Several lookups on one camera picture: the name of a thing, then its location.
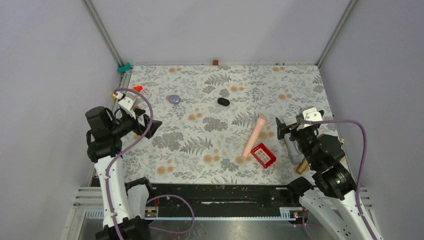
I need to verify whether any white slotted cable duct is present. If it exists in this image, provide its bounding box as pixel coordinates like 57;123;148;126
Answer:
85;207;307;222

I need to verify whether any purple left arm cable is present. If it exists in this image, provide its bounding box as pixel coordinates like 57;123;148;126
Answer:
104;88;196;240

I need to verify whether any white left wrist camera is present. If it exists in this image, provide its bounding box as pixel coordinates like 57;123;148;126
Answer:
115;92;140;119

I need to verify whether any aluminium frame rail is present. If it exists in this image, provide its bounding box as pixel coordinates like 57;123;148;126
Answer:
315;0;358;69
82;0;133;178

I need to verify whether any red wedge block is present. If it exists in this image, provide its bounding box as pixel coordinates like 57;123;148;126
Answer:
133;85;144;93

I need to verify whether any aluminium frame rail left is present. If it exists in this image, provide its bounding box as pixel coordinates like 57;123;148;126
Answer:
82;0;133;178

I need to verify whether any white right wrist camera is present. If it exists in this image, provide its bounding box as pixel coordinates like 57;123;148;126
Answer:
296;106;324;130

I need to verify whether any aluminium frame rail right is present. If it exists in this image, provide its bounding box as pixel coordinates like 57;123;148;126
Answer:
315;0;358;69

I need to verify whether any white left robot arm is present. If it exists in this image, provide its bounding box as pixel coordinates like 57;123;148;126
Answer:
85;106;162;240

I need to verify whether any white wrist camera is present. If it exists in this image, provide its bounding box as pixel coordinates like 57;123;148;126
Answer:
115;92;140;119
296;106;324;130

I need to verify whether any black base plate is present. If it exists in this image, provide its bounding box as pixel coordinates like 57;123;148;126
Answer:
146;183;305;217

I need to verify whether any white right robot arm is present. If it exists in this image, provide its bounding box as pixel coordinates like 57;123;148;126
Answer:
276;116;383;240

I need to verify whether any black earbud charging case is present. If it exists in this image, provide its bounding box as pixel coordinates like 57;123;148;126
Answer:
217;97;230;107

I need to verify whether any red plastic bin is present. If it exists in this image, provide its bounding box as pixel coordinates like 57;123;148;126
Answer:
250;143;277;169

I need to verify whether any teal curved block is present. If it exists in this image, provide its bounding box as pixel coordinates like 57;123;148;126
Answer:
117;62;132;74

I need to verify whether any floral patterned mat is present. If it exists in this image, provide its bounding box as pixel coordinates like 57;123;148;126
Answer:
122;65;333;185

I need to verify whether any grey microphone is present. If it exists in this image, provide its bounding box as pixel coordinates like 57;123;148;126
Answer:
284;135;304;165

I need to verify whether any lavender earbud charging case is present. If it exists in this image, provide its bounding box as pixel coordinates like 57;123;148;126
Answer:
168;95;181;105

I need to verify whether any pink cylindrical tube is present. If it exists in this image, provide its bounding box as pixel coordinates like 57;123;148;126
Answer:
241;114;268;158

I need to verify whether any gold microphone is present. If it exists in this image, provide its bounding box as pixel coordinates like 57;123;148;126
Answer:
295;158;310;175

